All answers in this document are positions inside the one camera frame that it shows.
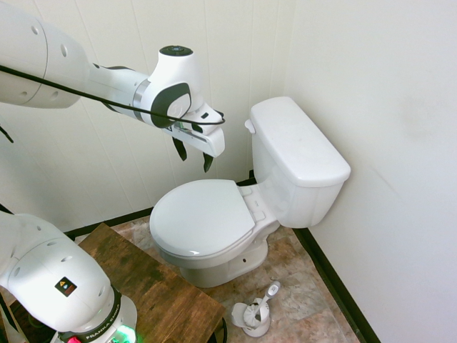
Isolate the brown wooden table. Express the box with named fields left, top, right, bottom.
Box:
left=76, top=222, right=226, bottom=343

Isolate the white toilet brush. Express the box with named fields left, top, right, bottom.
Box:
left=243, top=281, right=281, bottom=322

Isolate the white toilet bowl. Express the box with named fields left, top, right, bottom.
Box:
left=149, top=177, right=290, bottom=289

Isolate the white toilet tank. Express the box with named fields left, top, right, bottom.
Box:
left=251, top=130, right=347, bottom=229

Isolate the black cable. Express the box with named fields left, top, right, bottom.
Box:
left=0, top=64, right=228, bottom=127

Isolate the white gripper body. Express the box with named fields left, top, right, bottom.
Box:
left=162, top=101, right=226, bottom=158

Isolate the white toilet seat lid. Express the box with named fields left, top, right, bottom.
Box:
left=149, top=179, right=257, bottom=258

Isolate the white toilet tank lid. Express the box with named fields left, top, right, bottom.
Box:
left=249, top=96, right=352, bottom=188

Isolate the white toilet brush holder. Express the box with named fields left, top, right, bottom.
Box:
left=230, top=302, right=272, bottom=337

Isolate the black baseboard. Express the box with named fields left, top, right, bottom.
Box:
left=62, top=169, right=383, bottom=343

